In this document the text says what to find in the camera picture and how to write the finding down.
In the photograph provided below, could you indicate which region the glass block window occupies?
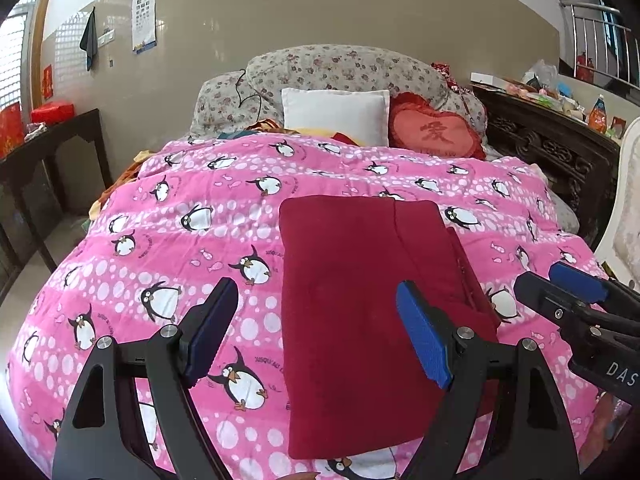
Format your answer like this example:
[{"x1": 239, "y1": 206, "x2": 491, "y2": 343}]
[{"x1": 54, "y1": 10, "x2": 96, "y2": 111}]

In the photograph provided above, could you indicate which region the red patterned bag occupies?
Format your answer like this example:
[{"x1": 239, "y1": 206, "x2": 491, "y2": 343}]
[{"x1": 431, "y1": 61, "x2": 471, "y2": 93}]

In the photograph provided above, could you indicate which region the small grey floral cushion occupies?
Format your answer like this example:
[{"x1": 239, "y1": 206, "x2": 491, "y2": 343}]
[{"x1": 191, "y1": 71, "x2": 283, "y2": 138}]

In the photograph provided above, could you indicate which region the flat red box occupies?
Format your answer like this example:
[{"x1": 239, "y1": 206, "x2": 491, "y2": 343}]
[{"x1": 31, "y1": 101, "x2": 75, "y2": 125}]

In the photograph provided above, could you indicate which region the colourful cloth pile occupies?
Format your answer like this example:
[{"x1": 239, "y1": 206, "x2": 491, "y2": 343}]
[{"x1": 215, "y1": 119, "x2": 301, "y2": 140}]

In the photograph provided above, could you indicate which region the orange cloth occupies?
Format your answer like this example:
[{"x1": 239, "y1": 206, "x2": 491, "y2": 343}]
[{"x1": 89, "y1": 149, "x2": 151, "y2": 221}]

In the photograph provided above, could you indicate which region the dark red garment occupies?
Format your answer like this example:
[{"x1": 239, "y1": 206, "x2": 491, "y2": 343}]
[{"x1": 278, "y1": 196, "x2": 502, "y2": 461}]

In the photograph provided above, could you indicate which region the black cable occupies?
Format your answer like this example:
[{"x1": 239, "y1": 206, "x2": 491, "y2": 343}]
[{"x1": 237, "y1": 70, "x2": 266, "y2": 108}]

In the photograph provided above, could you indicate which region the dark carved wooden cabinet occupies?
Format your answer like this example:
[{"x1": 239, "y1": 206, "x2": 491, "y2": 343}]
[{"x1": 470, "y1": 85, "x2": 623, "y2": 251}]

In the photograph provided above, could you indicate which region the large grey floral cushion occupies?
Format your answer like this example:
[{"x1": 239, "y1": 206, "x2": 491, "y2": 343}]
[{"x1": 245, "y1": 44, "x2": 488, "y2": 136}]

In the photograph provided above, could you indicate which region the metal stair railing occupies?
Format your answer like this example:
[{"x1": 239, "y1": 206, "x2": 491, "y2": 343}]
[{"x1": 559, "y1": 0, "x2": 640, "y2": 92}]

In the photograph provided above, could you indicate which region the yellow cloth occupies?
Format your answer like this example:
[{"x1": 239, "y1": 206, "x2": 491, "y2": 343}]
[{"x1": 287, "y1": 126, "x2": 351, "y2": 140}]

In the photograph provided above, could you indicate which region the eye chart wall poster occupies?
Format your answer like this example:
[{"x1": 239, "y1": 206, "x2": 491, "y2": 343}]
[{"x1": 131, "y1": 0, "x2": 158, "y2": 55}]

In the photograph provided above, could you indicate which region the orange bottle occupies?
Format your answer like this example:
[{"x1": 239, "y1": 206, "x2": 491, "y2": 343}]
[{"x1": 587, "y1": 95, "x2": 608, "y2": 133}]

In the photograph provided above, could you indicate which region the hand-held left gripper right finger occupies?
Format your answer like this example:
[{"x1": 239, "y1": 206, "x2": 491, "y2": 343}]
[{"x1": 396, "y1": 280, "x2": 581, "y2": 480}]

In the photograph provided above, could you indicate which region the red heart cushion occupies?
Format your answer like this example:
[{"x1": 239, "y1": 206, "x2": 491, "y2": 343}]
[{"x1": 387, "y1": 92, "x2": 488, "y2": 161}]

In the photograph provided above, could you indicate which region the dark hanging towel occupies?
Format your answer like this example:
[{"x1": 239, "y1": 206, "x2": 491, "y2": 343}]
[{"x1": 80, "y1": 7, "x2": 98, "y2": 72}]

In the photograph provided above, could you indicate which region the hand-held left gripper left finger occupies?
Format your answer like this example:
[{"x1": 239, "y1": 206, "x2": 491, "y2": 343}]
[{"x1": 50, "y1": 276, "x2": 240, "y2": 480}]

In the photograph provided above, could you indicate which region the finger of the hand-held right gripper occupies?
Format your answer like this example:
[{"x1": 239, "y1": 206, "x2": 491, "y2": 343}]
[
  {"x1": 548, "y1": 261, "x2": 640, "y2": 311},
  {"x1": 513, "y1": 271, "x2": 640, "y2": 351}
]

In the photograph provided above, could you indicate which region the red gift bag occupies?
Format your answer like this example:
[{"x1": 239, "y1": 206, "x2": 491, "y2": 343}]
[{"x1": 0, "y1": 101, "x2": 25, "y2": 160}]

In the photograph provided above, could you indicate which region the clear plastic bag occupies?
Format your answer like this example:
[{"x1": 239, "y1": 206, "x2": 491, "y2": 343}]
[{"x1": 522, "y1": 60, "x2": 560, "y2": 88}]

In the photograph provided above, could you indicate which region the pink penguin print blanket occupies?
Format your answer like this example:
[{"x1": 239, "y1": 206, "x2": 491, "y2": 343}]
[{"x1": 5, "y1": 136, "x2": 608, "y2": 480}]

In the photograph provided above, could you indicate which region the dark wooden side table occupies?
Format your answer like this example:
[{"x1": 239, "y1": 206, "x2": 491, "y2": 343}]
[{"x1": 0, "y1": 108, "x2": 115, "y2": 306}]

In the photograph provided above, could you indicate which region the white upholstered chair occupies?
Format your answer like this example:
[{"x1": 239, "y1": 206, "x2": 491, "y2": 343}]
[{"x1": 592, "y1": 116, "x2": 640, "y2": 291}]

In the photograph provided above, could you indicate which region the white pillow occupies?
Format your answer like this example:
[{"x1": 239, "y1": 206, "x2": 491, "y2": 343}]
[{"x1": 281, "y1": 88, "x2": 391, "y2": 147}]

